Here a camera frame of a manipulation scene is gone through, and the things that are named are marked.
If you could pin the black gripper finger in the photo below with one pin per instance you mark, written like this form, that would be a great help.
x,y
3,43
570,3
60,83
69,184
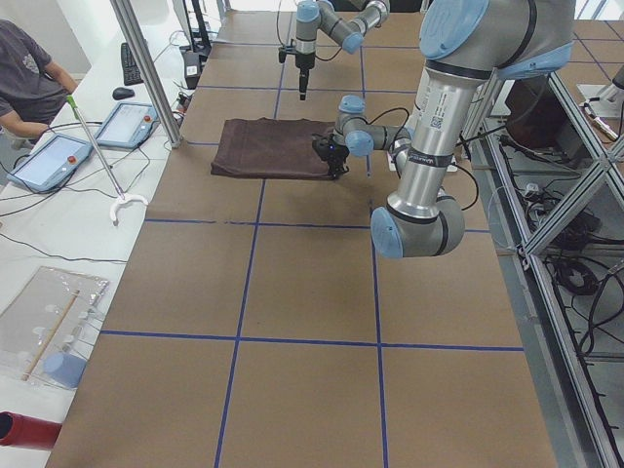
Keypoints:
x,y
336,172
303,84

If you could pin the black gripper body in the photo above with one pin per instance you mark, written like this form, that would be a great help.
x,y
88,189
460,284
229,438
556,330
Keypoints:
x,y
304,61
331,153

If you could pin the dark brown t-shirt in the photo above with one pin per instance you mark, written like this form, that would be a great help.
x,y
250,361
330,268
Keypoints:
x,y
269,148

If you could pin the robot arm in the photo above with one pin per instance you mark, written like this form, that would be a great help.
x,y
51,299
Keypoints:
x,y
314,16
464,43

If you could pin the black keyboard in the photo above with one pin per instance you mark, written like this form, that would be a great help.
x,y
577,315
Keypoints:
x,y
130,71

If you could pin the blue teach pendant far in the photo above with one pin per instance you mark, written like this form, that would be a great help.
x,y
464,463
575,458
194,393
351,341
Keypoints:
x,y
127,126

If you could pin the blue teach pendant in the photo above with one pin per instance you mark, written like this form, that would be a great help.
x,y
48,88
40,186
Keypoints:
x,y
50,165
127,126

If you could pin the brown paper table cover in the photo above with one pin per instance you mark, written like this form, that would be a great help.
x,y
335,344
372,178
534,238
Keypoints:
x,y
255,325

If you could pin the black computer mouse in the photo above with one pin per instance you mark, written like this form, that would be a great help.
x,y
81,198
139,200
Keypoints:
x,y
120,93

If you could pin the reacher grabber stick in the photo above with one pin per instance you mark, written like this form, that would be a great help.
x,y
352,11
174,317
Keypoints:
x,y
123,198

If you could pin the blue teach pendant near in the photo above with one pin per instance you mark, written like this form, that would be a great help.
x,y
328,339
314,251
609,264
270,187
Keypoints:
x,y
50,165

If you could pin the person in grey shirt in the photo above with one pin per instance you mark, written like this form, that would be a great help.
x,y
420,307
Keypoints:
x,y
34,87

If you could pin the red cylinder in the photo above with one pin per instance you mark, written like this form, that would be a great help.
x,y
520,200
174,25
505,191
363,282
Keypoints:
x,y
27,432

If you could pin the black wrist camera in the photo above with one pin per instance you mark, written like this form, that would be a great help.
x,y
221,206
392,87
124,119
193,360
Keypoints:
x,y
284,51

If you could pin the white metal base plate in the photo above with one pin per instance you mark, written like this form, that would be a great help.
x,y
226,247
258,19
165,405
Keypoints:
x,y
451,163

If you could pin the aluminium profile post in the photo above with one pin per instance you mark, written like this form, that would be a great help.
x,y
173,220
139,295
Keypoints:
x,y
130,27

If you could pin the wire rack with wooden rod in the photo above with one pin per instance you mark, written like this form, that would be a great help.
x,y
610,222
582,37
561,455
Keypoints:
x,y
49,329

